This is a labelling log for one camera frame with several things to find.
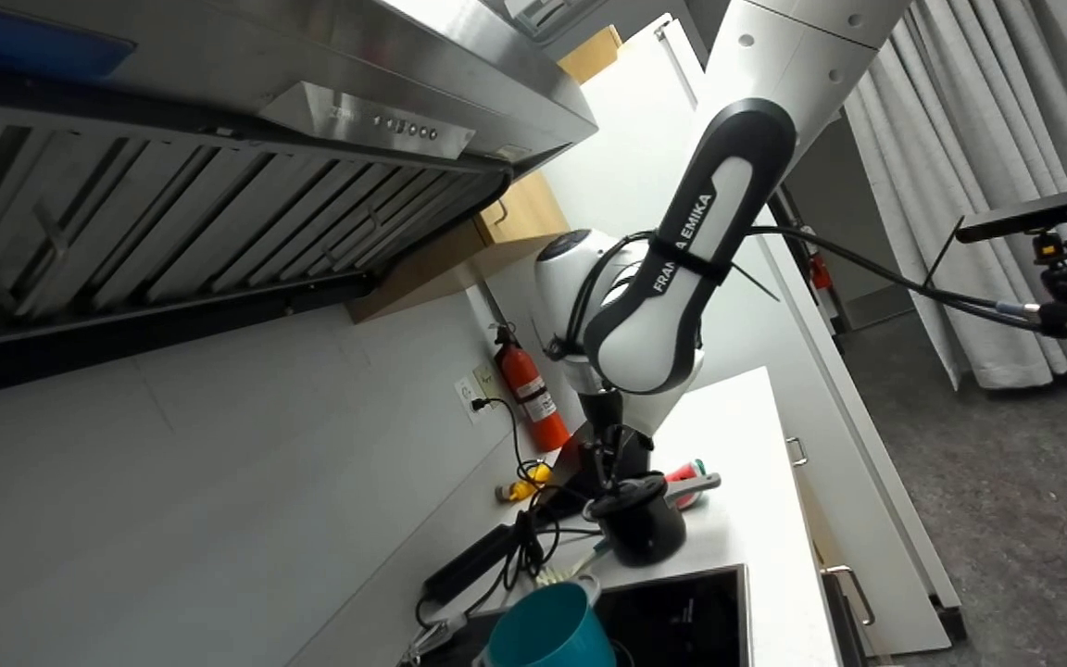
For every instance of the white curtains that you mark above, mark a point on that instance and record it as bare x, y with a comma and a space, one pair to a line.
992, 151

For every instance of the kitchen base cabinets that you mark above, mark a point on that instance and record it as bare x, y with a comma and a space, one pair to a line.
878, 543

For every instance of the grey door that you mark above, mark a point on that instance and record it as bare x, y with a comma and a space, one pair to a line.
860, 211

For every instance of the black power adapter brick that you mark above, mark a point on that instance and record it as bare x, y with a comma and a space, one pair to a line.
466, 574

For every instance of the glass pot lid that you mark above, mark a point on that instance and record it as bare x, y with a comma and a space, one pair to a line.
631, 500

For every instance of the teal pot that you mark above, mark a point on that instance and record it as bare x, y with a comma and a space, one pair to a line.
546, 632

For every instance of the stainless steel range hood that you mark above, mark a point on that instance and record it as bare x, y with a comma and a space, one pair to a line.
251, 75

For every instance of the small red fire extinguisher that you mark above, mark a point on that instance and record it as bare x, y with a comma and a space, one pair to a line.
818, 269

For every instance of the built-in black oven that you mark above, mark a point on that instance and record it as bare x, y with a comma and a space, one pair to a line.
854, 618

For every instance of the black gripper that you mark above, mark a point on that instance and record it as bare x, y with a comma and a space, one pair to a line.
603, 412

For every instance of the black stereo camera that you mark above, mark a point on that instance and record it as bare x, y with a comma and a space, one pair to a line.
1040, 213

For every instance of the wall outlet with plug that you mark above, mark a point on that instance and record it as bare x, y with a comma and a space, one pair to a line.
467, 393

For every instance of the yellow orange plug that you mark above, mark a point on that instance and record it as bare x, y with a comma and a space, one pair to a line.
525, 484

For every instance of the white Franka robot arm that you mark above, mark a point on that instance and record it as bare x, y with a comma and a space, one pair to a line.
685, 274

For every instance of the blue panel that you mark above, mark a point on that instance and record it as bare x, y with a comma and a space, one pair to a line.
16, 41

